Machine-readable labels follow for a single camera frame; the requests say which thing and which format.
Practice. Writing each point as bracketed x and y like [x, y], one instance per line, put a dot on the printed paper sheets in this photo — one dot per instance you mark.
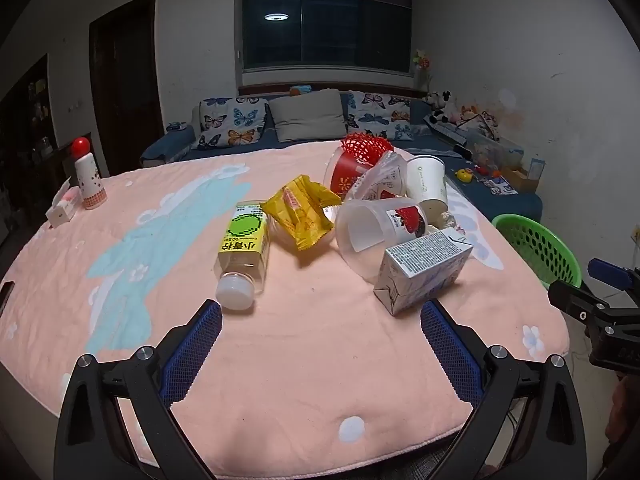
[500, 186]

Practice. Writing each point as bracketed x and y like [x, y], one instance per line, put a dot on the pink white tissue box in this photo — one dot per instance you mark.
[62, 207]

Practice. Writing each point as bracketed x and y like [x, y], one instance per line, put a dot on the blue sofa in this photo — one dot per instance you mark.
[165, 147]

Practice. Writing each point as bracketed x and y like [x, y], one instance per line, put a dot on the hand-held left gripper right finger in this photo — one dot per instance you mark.
[450, 355]

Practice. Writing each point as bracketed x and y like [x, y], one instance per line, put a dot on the dark wooden door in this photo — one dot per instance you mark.
[125, 85]

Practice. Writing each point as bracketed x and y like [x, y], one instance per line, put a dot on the cardboard box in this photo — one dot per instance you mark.
[517, 177]

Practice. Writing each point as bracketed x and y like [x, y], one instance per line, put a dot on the orange blue toy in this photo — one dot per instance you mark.
[300, 91]

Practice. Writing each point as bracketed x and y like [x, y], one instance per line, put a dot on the yellow toy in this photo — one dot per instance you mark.
[464, 176]

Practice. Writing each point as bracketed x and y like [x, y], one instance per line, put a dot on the red cap white bottle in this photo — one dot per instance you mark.
[90, 180]

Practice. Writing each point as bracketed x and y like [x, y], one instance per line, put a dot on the person's right forearm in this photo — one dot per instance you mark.
[625, 410]

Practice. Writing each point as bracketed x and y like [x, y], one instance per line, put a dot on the pink plush toy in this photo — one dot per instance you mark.
[465, 114]

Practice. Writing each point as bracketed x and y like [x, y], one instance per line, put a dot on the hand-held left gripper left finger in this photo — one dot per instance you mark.
[192, 350]

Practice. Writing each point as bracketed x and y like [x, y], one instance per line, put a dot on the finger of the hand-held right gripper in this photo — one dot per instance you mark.
[575, 302]
[607, 272]

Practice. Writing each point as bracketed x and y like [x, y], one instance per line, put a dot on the butterfly print pillow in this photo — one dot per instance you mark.
[375, 115]
[230, 122]

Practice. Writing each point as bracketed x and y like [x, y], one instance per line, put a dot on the white paper cup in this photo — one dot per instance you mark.
[425, 180]

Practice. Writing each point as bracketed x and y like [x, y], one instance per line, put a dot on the grey pillow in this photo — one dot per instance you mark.
[307, 115]

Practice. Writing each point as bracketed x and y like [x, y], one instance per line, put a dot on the clear plastic cup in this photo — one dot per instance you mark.
[360, 230]

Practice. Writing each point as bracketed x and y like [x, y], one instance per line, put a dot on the black white plush cow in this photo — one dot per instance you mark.
[440, 109]

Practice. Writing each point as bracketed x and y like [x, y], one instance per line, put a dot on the clear plastic storage box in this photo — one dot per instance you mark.
[495, 147]

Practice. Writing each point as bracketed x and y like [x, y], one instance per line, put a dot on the yellowed wall socket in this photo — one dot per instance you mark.
[636, 235]

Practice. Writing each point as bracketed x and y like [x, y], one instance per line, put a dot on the green label plastic bottle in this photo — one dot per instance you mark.
[245, 245]

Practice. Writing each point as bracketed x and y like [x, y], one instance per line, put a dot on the red paper bucket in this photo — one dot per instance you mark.
[345, 170]

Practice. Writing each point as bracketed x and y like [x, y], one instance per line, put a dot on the blue white card box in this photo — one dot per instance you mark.
[536, 169]

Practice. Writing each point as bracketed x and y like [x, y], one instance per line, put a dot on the dark window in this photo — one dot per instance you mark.
[325, 30]

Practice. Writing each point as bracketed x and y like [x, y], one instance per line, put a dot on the clear plastic bag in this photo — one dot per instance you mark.
[385, 180]

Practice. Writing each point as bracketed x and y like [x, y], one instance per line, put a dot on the white milk carton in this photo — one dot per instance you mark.
[420, 265]

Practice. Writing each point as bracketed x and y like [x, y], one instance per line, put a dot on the artificial flowers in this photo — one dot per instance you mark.
[421, 62]

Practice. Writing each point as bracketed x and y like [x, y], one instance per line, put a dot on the green mesh basket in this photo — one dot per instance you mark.
[540, 245]

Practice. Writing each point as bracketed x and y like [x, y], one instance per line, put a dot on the red foam fruit net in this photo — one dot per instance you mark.
[362, 145]

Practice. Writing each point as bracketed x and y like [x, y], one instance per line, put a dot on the dark shelf cabinet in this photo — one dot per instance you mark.
[25, 125]

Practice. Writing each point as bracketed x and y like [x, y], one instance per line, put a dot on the yellow snack wrapper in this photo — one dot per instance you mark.
[300, 210]

